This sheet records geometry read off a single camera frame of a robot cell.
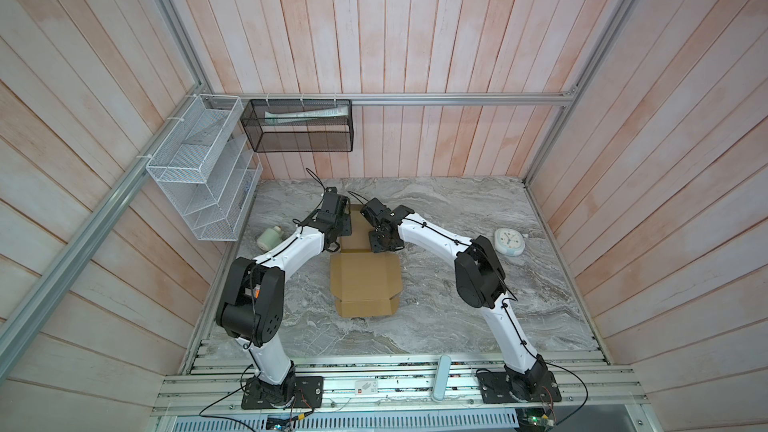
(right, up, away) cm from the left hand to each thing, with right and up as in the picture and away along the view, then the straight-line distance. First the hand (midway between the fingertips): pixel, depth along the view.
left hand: (340, 225), depth 94 cm
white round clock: (+57, -6, +6) cm, 58 cm away
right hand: (+13, -7, +4) cm, 15 cm away
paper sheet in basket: (-20, +33, -5) cm, 39 cm away
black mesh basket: (-16, +35, +10) cm, 40 cm away
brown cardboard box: (+8, -17, -4) cm, 19 cm away
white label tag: (+9, -40, -21) cm, 46 cm away
